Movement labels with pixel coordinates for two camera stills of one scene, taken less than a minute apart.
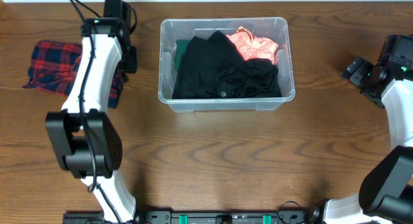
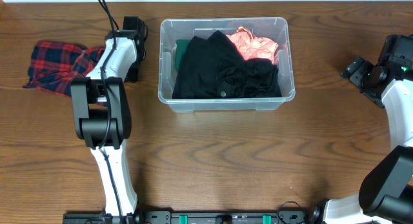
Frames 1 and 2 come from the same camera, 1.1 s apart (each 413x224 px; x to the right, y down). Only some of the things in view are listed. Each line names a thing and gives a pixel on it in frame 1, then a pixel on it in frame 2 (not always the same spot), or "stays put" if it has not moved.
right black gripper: x=357 y=76 stays put
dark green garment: x=181 y=45 stays put
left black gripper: x=131 y=59 → x=131 y=74
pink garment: x=251 y=48 stays put
